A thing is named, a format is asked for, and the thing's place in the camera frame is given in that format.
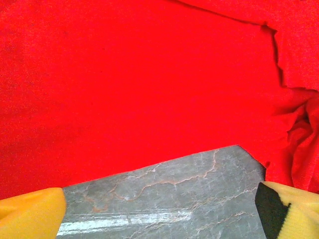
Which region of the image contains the red printed t-shirt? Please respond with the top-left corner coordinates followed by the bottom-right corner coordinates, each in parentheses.
top-left (0, 0), bottom-right (319, 201)

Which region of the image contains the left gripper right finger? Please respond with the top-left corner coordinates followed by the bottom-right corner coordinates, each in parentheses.
top-left (254, 181), bottom-right (319, 239)

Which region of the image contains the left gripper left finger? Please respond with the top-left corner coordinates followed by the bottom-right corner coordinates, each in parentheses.
top-left (0, 187), bottom-right (67, 239)

